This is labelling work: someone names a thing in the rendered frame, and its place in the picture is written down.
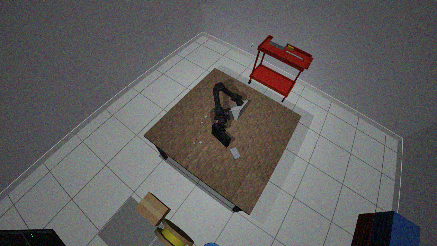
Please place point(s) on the black rack door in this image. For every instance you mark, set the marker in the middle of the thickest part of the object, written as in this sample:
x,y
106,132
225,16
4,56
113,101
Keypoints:
x,y
221,136

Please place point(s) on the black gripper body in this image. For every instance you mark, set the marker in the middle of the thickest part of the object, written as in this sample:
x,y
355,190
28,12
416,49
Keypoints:
x,y
217,127

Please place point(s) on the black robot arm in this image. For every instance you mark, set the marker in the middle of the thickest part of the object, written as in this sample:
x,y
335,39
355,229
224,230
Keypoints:
x,y
220,115

